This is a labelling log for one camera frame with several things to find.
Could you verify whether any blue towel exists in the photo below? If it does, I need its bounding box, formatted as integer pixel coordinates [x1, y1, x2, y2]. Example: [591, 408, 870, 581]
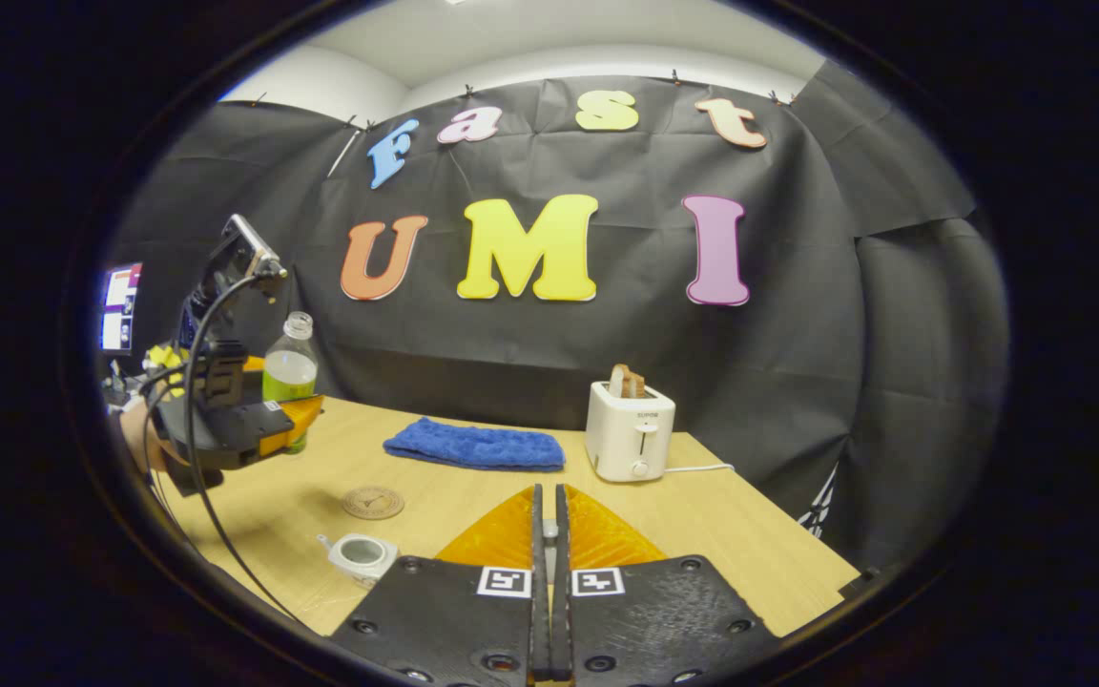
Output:
[383, 416, 567, 472]

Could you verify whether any round brown coaster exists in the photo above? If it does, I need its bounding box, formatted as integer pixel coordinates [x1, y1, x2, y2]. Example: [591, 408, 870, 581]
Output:
[340, 487, 405, 520]

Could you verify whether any computer monitor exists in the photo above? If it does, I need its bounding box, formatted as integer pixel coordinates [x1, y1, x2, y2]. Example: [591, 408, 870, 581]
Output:
[99, 262, 143, 357]

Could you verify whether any black cable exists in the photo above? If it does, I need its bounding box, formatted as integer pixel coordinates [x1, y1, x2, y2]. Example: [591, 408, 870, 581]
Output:
[139, 272, 302, 621]

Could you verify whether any clear green-label water bottle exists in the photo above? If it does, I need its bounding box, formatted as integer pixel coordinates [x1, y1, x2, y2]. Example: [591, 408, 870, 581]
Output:
[261, 311, 320, 454]

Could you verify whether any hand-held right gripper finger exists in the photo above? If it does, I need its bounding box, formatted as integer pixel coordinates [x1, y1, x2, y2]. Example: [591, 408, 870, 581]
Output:
[554, 484, 784, 687]
[330, 484, 550, 687]

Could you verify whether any white toaster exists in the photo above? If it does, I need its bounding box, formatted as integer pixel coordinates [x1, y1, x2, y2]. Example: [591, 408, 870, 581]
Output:
[585, 380, 676, 483]

